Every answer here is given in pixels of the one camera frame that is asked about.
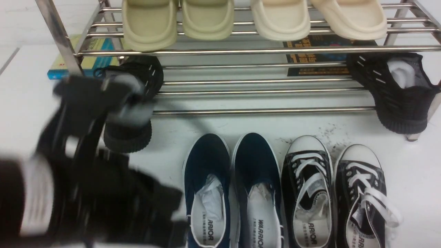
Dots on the stainless steel shoe rack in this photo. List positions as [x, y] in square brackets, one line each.
[73, 57]

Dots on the black knit sneaker left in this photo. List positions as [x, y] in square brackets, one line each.
[129, 129]

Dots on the olive green slipper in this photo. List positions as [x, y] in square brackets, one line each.
[207, 19]
[149, 25]

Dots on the black orange book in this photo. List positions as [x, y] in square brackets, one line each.
[317, 55]

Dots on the black canvas lace-up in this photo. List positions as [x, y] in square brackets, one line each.
[366, 217]
[306, 184]

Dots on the olive green slipper left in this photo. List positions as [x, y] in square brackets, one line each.
[149, 25]

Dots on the black canvas lace-up right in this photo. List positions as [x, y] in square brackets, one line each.
[366, 217]

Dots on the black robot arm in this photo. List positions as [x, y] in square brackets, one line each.
[72, 191]

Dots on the cream slipper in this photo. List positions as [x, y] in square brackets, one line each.
[281, 20]
[354, 19]

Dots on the navy slip-on shoe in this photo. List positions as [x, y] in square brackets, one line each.
[258, 191]
[207, 182]

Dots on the cream slipper left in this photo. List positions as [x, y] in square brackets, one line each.
[281, 20]

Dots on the blue yellow book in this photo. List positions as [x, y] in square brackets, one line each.
[59, 70]

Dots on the black canvas lace-up left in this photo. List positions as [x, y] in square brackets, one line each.
[306, 184]

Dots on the cream slipper right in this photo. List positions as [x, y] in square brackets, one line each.
[354, 19]

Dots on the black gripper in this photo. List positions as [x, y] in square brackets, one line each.
[86, 105]

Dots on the black knit sneaker right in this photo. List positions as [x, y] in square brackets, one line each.
[401, 89]

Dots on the black knit sneaker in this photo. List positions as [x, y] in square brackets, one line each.
[401, 89]
[129, 129]

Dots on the olive green slipper right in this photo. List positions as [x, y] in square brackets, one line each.
[207, 19]

